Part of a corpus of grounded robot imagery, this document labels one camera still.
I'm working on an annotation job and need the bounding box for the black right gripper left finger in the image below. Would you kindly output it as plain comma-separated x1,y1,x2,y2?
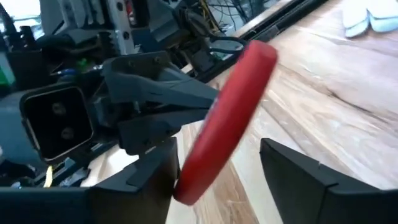
0,136,181,224

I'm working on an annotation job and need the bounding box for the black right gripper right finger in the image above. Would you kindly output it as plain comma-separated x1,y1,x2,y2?
260,138,398,224

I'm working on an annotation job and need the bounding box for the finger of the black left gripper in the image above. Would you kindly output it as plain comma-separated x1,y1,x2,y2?
119,108,206,156
102,51,218,109

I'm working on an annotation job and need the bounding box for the red-handled hex key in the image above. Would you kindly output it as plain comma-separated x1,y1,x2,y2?
172,39,279,206

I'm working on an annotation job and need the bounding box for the white work glove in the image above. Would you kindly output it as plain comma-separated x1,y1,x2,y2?
341,0,398,39

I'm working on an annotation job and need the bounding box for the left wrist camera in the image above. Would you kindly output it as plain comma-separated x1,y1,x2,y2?
19,86,95,163

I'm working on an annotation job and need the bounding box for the yellow cable tag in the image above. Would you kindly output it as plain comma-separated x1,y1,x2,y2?
43,166,54,188

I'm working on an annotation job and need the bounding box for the black aluminium rig frame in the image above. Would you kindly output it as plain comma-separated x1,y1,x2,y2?
201,0,327,83

